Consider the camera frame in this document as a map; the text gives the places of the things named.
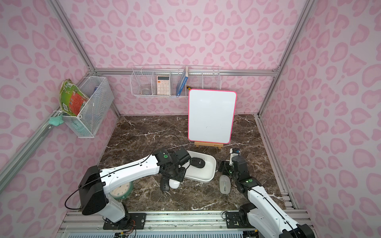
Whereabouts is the white computer mouse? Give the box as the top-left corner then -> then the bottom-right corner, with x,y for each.
169,179 -> 181,189

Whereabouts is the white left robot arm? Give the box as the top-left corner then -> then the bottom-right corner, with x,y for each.
78,147 -> 191,223

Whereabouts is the green alarm clock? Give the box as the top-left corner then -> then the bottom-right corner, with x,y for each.
110,181 -> 134,200

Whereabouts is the aluminium frame rail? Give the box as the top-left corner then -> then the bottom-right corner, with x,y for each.
94,67 -> 280,77

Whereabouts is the blue book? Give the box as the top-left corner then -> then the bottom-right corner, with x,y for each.
176,66 -> 189,96

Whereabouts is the white storage box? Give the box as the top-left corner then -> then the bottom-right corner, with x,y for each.
184,150 -> 217,183

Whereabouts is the pink framed whiteboard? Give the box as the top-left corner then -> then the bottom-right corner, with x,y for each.
188,89 -> 237,144

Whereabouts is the white mesh side basket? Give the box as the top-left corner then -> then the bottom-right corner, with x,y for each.
63,76 -> 114,138

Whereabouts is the wooden easel stand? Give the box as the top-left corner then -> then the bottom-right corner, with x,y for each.
194,141 -> 224,149

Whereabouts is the white pink calculator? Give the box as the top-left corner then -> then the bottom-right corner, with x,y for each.
156,75 -> 171,95

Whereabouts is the clear glass cup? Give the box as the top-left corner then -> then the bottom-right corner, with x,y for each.
141,84 -> 152,95

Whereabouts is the white wire wall shelf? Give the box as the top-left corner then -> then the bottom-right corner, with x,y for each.
130,64 -> 221,97

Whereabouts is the green red snack bag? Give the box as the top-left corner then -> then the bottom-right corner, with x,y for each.
59,79 -> 89,116

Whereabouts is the grey white mouse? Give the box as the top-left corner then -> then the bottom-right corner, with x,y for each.
219,175 -> 231,194

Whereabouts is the black mouse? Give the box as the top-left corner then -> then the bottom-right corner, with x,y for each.
160,176 -> 170,192
190,157 -> 205,169

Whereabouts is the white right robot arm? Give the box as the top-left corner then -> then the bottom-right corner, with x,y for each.
219,148 -> 315,238

